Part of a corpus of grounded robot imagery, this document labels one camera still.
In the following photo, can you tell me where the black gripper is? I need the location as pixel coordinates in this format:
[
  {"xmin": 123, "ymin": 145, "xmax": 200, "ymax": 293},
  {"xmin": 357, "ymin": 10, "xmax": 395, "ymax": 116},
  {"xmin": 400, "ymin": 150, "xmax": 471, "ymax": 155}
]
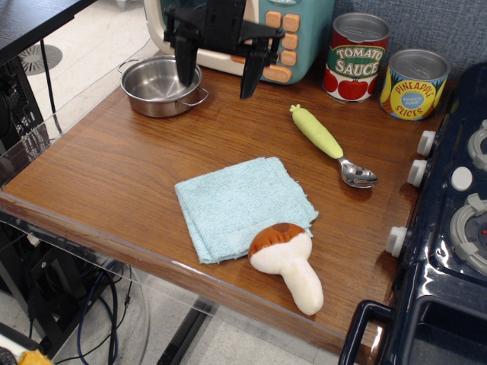
[{"xmin": 164, "ymin": 1, "xmax": 285, "ymax": 100}]

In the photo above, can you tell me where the light blue towel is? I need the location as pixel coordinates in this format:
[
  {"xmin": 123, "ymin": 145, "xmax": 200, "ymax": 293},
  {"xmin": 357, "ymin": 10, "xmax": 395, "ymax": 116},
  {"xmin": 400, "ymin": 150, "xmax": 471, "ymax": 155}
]
[{"xmin": 175, "ymin": 157, "xmax": 319, "ymax": 264}]

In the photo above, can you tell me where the small steel pot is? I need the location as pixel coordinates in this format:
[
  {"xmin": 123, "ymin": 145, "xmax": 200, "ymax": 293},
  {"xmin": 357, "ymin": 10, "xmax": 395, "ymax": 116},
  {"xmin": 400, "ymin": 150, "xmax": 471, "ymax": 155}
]
[{"xmin": 117, "ymin": 55, "xmax": 208, "ymax": 118}]

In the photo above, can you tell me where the toy microwave teal cream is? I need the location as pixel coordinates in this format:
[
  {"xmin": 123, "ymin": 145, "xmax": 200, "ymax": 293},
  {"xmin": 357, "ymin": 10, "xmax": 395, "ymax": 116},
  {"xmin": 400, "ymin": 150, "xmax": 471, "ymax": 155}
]
[{"xmin": 143, "ymin": 0, "xmax": 335, "ymax": 84}]

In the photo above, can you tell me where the tomato sauce can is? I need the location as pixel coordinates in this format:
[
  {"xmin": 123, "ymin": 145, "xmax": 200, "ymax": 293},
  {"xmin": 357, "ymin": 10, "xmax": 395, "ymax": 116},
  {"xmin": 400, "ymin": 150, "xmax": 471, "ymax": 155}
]
[{"xmin": 323, "ymin": 12, "xmax": 391, "ymax": 102}]

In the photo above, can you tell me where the pineapple slices can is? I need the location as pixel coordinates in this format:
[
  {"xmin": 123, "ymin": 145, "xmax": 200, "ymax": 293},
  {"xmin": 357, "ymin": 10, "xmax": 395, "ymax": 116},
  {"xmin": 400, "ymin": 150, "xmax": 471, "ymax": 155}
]
[{"xmin": 380, "ymin": 49, "xmax": 450, "ymax": 122}]

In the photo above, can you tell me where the black desk at left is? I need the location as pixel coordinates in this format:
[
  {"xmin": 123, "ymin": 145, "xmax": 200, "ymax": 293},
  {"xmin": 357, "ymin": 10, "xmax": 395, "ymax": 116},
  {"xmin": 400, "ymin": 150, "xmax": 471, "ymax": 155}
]
[{"xmin": 1, "ymin": 0, "xmax": 94, "ymax": 65}]

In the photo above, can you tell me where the plush mushroom toy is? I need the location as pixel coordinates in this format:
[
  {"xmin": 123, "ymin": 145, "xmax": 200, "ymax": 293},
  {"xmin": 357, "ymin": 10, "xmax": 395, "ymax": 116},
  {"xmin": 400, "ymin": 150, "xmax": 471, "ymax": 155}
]
[{"xmin": 248, "ymin": 223, "xmax": 324, "ymax": 316}]

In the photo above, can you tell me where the dark blue toy stove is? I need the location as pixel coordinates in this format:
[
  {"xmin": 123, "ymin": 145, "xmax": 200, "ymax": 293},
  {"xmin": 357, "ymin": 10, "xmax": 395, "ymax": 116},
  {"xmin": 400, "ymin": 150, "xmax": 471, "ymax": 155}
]
[{"xmin": 339, "ymin": 63, "xmax": 486, "ymax": 364}]

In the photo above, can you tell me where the yellow fuzzy object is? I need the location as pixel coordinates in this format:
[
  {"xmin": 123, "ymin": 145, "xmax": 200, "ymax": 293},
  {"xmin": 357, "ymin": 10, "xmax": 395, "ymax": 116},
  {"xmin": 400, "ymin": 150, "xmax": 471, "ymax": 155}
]
[{"xmin": 18, "ymin": 350, "xmax": 53, "ymax": 365}]

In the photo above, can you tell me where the green handled metal spoon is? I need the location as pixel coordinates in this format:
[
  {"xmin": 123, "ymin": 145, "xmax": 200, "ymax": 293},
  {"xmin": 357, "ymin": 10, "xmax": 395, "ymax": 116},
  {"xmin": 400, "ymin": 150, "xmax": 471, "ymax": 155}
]
[{"xmin": 289, "ymin": 104, "xmax": 378, "ymax": 189}]

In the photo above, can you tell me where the blue cable under table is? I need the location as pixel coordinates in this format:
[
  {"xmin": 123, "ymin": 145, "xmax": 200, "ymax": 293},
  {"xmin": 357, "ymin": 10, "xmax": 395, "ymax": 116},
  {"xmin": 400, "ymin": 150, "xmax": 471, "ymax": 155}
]
[{"xmin": 77, "ymin": 262, "xmax": 133, "ymax": 365}]

